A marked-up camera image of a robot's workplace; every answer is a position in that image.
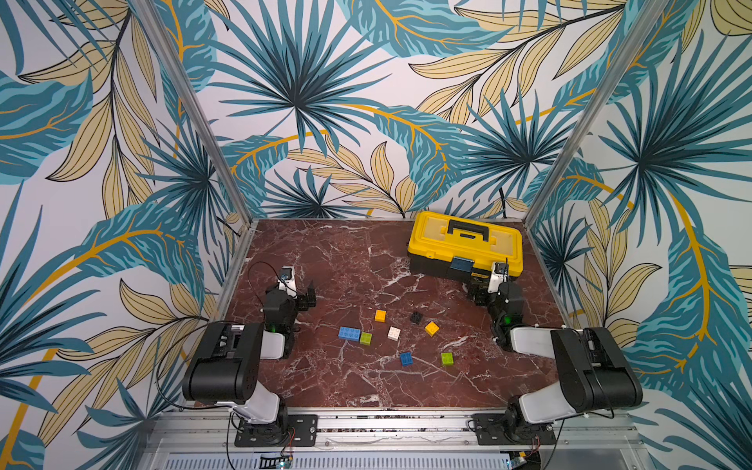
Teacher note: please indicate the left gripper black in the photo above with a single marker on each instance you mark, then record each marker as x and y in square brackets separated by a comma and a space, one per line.
[303, 303]

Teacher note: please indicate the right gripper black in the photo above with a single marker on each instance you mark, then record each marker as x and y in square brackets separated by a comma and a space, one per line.
[485, 294]

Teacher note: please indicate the yellow lego brick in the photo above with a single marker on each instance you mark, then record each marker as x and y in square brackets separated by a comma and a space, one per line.
[431, 328]

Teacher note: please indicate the black lego brick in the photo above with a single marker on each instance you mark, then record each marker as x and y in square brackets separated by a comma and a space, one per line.
[416, 317]

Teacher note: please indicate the white lego brick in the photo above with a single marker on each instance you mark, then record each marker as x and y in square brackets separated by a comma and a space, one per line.
[394, 333]

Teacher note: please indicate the dark blue lego brick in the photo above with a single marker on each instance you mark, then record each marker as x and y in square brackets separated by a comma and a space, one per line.
[406, 359]

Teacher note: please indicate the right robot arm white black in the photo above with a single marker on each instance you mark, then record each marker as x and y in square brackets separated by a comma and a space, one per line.
[592, 371]

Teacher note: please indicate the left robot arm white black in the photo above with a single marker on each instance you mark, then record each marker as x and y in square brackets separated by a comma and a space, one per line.
[225, 368]

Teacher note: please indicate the blue 2x4 lego brick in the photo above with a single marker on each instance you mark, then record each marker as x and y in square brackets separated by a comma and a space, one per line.
[349, 334]

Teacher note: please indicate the lime green lego brick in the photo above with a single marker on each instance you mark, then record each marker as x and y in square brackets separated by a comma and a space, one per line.
[365, 338]

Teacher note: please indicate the yellow black toolbox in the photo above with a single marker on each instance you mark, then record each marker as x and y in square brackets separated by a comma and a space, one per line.
[460, 249]

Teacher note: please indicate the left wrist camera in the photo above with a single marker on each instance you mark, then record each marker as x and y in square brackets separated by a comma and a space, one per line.
[287, 281]

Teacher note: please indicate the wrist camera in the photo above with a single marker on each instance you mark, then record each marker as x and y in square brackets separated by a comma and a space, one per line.
[287, 281]
[499, 276]

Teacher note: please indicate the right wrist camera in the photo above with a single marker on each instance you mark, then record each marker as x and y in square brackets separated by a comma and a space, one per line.
[499, 276]

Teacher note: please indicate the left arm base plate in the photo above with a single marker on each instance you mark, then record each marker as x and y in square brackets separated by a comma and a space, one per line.
[276, 432]

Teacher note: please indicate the aluminium front rail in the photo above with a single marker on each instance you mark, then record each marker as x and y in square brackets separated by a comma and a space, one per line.
[393, 439]

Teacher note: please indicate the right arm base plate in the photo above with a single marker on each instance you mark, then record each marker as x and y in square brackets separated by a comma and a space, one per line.
[499, 429]

